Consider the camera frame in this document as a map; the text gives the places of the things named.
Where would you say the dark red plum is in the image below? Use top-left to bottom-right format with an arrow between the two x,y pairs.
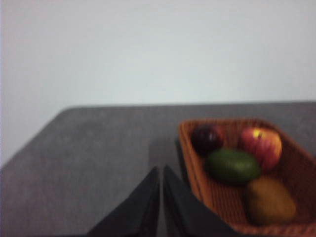
191,124 -> 225,156

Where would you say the red yellow apple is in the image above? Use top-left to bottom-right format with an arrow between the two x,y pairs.
239,127 -> 283,171

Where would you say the green avocado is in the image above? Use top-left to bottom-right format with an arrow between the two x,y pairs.
204,148 -> 262,186

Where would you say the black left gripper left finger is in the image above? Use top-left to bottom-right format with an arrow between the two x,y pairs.
86,165 -> 160,237

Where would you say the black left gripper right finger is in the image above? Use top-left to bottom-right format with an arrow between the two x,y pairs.
162,164 -> 237,237

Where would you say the brown wicker basket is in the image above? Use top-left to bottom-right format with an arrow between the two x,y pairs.
177,118 -> 316,235

